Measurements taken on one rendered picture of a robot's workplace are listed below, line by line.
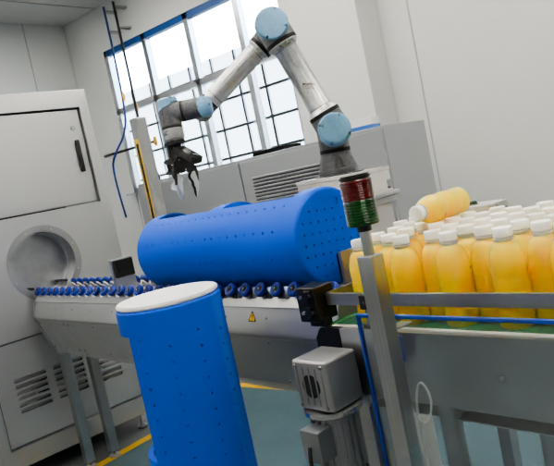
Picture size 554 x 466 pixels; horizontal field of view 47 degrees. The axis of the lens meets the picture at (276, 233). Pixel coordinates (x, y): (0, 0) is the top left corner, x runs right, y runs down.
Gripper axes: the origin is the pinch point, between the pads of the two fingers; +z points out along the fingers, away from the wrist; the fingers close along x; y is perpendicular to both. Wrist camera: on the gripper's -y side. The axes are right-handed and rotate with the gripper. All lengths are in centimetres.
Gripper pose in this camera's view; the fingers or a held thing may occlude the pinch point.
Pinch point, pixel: (190, 194)
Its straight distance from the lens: 232.8
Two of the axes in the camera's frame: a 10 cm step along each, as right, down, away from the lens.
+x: -7.3, 2.0, -6.6
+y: -6.6, 0.7, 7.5
